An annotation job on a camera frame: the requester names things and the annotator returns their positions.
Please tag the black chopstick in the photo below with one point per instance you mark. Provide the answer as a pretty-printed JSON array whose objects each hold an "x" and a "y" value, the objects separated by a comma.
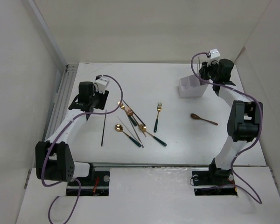
[
  {"x": 103, "y": 131},
  {"x": 134, "y": 113}
]

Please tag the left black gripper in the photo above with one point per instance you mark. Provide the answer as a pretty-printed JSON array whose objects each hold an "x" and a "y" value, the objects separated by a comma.
[{"x": 102, "y": 97}]

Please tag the rose gold fork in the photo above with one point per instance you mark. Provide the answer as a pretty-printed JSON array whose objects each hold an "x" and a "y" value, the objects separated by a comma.
[{"x": 130, "y": 113}]

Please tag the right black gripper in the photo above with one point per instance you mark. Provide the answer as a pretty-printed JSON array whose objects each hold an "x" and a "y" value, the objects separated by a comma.
[{"x": 204, "y": 68}]

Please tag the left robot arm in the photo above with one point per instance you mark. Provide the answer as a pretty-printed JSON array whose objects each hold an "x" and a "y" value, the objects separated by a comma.
[{"x": 53, "y": 158}]

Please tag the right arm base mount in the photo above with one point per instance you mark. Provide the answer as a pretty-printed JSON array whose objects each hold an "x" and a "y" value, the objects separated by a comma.
[{"x": 207, "y": 184}]

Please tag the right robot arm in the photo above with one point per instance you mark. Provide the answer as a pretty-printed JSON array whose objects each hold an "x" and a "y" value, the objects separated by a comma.
[{"x": 243, "y": 124}]

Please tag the aluminium frame rail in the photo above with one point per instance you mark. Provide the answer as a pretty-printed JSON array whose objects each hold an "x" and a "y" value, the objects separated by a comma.
[{"x": 60, "y": 99}]

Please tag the small gold spoon green handle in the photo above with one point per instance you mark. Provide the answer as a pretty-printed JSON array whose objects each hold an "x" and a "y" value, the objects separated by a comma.
[{"x": 144, "y": 129}]

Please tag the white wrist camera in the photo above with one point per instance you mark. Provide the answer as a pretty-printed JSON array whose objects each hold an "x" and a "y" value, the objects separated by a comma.
[
  {"x": 214, "y": 54},
  {"x": 101, "y": 84}
]

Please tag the brown wooden spoon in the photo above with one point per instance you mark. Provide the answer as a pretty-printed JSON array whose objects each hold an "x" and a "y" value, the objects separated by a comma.
[{"x": 196, "y": 117}]

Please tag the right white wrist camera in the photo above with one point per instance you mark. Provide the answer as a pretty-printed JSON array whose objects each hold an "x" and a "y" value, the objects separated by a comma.
[{"x": 214, "y": 54}]

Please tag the gold fork dark green handle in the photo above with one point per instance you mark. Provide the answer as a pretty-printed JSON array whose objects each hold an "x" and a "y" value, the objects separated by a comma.
[{"x": 159, "y": 109}]

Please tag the lilac utensil container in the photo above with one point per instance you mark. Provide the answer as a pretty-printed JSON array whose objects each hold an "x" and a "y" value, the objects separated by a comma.
[{"x": 191, "y": 87}]

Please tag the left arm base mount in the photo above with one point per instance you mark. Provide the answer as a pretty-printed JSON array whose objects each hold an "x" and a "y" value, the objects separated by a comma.
[{"x": 90, "y": 180}]

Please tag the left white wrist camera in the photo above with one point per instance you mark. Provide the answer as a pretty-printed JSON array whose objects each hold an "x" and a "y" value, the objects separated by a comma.
[{"x": 101, "y": 84}]

